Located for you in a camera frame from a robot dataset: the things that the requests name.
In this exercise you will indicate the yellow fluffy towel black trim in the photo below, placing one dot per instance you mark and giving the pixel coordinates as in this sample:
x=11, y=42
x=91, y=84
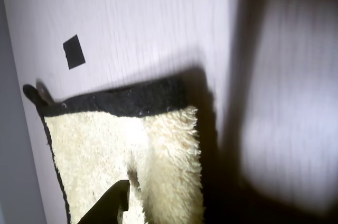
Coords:
x=100, y=142

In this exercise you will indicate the black tape piece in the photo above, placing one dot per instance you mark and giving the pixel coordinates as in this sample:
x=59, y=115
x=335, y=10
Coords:
x=74, y=52

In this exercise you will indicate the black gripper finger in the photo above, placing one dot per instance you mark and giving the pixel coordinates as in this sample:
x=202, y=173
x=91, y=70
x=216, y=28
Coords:
x=108, y=205

